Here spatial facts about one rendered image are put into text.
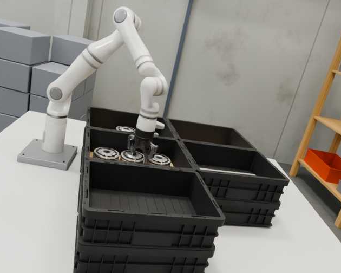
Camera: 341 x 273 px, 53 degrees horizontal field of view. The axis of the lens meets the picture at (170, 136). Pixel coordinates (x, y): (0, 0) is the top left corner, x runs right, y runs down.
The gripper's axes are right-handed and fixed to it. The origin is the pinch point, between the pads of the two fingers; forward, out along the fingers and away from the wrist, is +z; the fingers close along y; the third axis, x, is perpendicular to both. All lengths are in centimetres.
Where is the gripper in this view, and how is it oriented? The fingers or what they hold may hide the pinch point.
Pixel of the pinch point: (138, 160)
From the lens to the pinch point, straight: 140.0
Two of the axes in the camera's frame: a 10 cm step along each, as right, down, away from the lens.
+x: 5.1, -1.8, 8.4
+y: 8.3, 3.5, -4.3
